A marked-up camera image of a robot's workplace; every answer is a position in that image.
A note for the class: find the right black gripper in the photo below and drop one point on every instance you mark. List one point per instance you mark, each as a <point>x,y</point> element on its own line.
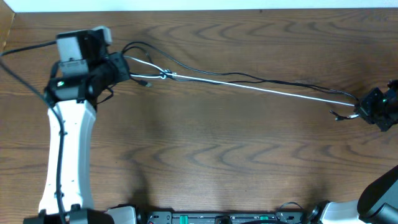
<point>368,106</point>

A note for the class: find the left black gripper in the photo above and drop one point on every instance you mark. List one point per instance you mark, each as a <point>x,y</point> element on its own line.
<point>119,66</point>

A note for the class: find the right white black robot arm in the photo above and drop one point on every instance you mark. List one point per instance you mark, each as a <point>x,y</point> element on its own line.
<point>378,203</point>

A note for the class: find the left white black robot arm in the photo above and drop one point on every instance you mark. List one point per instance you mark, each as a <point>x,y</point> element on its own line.
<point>84,71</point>

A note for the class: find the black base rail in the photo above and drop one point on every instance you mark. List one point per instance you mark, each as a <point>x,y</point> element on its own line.
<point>133,215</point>

